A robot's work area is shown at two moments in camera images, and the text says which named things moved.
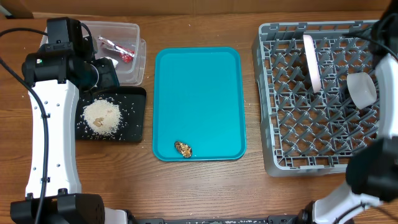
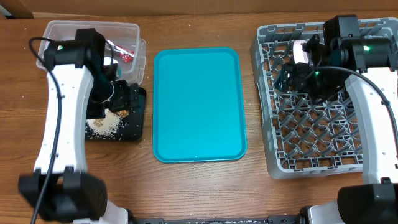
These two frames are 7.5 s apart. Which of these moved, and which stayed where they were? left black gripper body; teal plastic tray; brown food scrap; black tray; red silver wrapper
Moved: left black gripper body; brown food scrap
Stayed: red silver wrapper; teal plastic tray; black tray
